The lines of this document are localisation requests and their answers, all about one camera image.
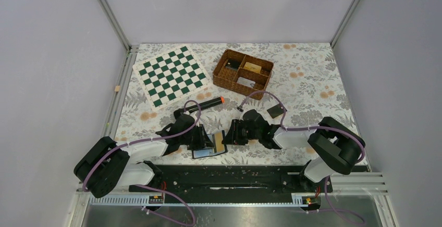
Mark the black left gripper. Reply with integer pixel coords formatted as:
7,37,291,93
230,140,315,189
180,124,215,151

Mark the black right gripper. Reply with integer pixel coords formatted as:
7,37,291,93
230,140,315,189
222,119,261,146

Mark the black leather card holder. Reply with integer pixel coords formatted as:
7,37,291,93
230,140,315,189
192,133,228,159

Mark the black VIP card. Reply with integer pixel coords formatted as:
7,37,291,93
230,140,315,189
267,104,286,119

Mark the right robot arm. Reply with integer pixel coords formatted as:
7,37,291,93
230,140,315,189
223,110,365,192

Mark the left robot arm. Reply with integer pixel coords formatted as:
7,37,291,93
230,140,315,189
73,114,215,198

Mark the gold card magnetic stripe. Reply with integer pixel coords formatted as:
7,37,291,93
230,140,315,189
213,131,227,155

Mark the white card in basket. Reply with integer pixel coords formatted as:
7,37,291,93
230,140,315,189
237,77,256,87

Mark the tan card in basket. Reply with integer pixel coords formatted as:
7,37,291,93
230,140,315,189
243,62,262,73

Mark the black flashlight orange tip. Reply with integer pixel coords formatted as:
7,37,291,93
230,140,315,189
199,96,225,110

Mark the brown wicker divided basket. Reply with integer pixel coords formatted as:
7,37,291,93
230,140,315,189
213,49,274,95

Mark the black item in basket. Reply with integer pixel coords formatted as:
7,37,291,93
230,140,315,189
225,58,242,71

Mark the floral table mat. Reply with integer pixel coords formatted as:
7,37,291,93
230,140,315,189
109,42,368,167

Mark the green white chessboard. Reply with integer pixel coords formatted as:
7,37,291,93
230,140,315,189
132,45,213,111

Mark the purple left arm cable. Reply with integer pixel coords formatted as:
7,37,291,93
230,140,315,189
82,99,202,227

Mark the aluminium slotted rail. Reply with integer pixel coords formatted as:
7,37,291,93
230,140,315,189
84,166,387,207

